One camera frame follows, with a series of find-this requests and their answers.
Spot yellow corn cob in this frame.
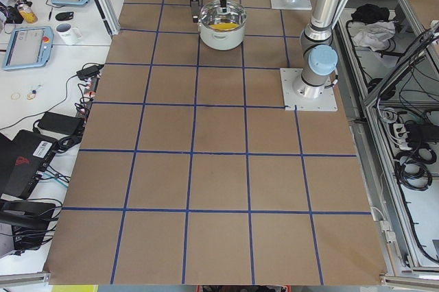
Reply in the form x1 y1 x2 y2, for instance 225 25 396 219
209 23 240 32

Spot pale green electric pot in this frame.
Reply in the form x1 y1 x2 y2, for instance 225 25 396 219
196 1 248 51

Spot white mug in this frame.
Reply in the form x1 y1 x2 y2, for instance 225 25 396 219
56 23 82 45

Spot black computer mouse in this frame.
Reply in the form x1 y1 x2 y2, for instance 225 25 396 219
55 12 74 21

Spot black cloth pile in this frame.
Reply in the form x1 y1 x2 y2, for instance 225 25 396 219
351 3 390 24

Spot yellow drink can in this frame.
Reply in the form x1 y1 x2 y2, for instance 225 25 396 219
17 3 38 23

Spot blue teach pendant near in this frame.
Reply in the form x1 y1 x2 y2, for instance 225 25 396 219
2 26 54 71

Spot black power adapter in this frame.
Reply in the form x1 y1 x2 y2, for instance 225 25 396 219
37 112 84 135

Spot black laptop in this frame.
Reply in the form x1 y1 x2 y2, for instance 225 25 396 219
1 130 58 199

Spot coiled black cables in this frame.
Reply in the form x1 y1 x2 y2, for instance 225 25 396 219
394 154 433 192

